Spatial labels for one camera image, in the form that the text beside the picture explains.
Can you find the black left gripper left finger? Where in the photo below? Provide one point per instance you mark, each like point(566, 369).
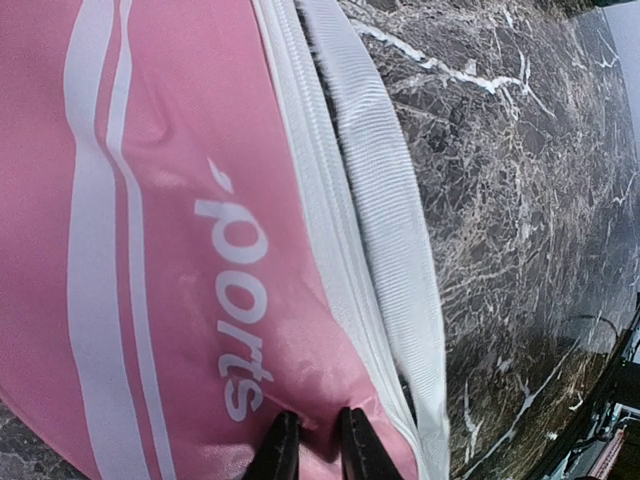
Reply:
point(278, 455)

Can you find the black front table rail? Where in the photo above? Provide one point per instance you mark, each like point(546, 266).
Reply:
point(591, 414)

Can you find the pink racket cover bag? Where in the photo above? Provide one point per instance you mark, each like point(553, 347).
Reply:
point(209, 215)

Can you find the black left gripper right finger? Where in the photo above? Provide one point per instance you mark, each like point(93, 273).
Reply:
point(363, 455)

